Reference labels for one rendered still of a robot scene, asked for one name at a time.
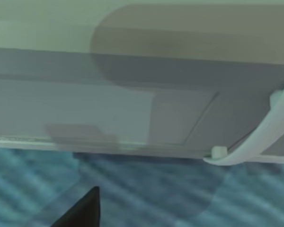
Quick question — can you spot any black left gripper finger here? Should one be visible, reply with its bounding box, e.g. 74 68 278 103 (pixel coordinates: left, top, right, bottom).
50 186 101 227

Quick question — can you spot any white curved door handle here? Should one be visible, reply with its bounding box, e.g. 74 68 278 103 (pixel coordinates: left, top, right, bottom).
203 78 284 166

